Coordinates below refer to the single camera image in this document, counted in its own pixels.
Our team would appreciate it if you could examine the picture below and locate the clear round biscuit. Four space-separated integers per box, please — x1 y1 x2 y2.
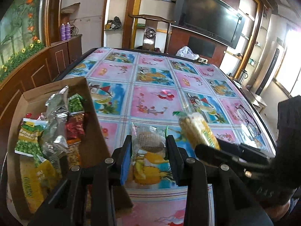
131 122 167 159

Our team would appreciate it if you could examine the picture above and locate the red triangle snack packet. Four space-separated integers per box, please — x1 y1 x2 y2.
66 113 85 140

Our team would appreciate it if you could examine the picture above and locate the silver foil snack bag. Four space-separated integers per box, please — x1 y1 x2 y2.
41 85 69 176

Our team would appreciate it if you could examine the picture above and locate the green pea triangle packet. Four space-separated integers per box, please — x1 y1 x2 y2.
68 93 85 115

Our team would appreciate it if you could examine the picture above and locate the yellow green pea packet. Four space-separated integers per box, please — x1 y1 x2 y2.
36 160 61 194

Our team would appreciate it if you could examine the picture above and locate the orange cracker pack back side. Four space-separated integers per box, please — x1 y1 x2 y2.
67 138 82 168

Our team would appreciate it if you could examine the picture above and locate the Weidan cracker pack green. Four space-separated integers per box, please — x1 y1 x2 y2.
20 155 47 214

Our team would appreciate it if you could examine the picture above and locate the red rectangular candy bar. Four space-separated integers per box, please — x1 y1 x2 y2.
25 112 46 120

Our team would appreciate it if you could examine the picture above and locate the person's right hand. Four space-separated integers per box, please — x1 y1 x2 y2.
265 199 294 221

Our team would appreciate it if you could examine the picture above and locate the wooden side table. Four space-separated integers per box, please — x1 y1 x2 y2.
231 79 267 113

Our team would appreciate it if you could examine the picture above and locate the colourful fruit print tablecloth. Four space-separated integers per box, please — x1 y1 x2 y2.
65 47 275 225

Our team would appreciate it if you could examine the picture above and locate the brown cardboard box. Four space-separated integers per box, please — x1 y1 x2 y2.
7 77 132 225

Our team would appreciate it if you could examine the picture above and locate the steel electric kettle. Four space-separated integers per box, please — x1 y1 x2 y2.
237 69 249 84

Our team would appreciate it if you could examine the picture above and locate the green pea bag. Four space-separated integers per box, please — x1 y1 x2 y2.
14 118 47 157

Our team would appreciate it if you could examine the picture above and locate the white plastic bag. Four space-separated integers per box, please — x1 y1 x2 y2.
176 46 199 60

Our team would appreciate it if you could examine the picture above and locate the white floor air conditioner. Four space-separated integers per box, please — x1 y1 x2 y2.
253 41 284 95

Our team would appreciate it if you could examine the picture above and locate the wooden side cabinet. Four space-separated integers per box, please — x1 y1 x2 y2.
1 34 83 139

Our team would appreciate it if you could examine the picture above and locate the wooden chair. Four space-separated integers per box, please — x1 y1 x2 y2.
128 14 176 54

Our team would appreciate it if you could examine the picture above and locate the purple bottle right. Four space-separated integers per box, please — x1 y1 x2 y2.
65 22 71 40

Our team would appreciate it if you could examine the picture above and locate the purple bottle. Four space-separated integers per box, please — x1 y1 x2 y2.
65 22 71 40
60 23 66 41

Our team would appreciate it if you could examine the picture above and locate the black flat television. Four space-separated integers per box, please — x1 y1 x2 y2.
173 0 245 48

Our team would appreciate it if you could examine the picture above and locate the purple bottle left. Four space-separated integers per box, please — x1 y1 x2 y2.
60 23 66 41

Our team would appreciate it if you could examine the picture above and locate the flower mural glass panel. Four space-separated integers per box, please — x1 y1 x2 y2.
1 0 45 82

